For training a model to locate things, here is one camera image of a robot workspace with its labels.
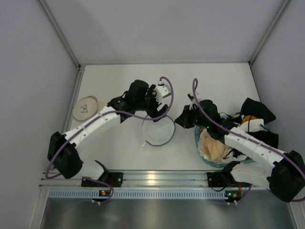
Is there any white mesh laundry bag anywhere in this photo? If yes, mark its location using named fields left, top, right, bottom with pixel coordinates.
left=142, top=115, right=176, bottom=147

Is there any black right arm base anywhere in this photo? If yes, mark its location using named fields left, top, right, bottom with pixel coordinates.
left=207, top=171, right=253, bottom=206

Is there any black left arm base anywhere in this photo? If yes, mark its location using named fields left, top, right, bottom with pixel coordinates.
left=81, top=169, right=124, bottom=206

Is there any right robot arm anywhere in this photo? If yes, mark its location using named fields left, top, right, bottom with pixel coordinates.
left=175, top=100, right=305, bottom=202

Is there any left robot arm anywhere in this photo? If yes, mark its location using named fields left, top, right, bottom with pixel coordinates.
left=45, top=77, right=174, bottom=179

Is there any beige bra in basin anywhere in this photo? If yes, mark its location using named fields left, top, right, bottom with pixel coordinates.
left=197, top=132, right=230, bottom=162

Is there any black bra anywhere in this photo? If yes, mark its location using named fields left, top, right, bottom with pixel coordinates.
left=240, top=98, right=276, bottom=124

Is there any beige mesh laundry bag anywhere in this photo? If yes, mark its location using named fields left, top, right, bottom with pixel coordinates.
left=72, top=95, right=107, bottom=122

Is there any light blue plastic basin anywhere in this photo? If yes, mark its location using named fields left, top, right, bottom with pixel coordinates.
left=195, top=115, right=279, bottom=167

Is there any yellow orange garment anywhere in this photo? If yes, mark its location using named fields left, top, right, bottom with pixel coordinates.
left=241, top=115, right=257, bottom=124

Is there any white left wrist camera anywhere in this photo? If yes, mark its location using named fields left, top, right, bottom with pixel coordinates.
left=154, top=81, right=172, bottom=101

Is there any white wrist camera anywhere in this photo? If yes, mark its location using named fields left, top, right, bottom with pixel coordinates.
left=154, top=81, right=172, bottom=101
left=187, top=91, right=198, bottom=110

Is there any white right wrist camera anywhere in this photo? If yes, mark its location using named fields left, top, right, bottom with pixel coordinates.
left=187, top=91, right=198, bottom=110

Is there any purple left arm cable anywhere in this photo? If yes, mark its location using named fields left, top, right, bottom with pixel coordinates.
left=45, top=76, right=174, bottom=206

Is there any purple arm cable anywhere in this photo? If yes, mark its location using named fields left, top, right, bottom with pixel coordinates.
left=45, top=76, right=174, bottom=206
left=192, top=77, right=305, bottom=206

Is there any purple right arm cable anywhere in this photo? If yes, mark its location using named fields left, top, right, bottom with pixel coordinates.
left=192, top=77, right=305, bottom=206

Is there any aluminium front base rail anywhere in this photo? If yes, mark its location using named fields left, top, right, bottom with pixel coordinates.
left=39, top=169, right=298, bottom=189

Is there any aluminium frame rail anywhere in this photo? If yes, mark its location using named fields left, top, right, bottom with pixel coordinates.
left=35, top=0, right=83, bottom=70

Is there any black strappy garment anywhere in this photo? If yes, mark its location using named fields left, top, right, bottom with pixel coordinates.
left=223, top=128, right=279, bottom=161

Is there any perforated cable duct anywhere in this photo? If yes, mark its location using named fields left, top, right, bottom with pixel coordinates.
left=49, top=189, right=240, bottom=199

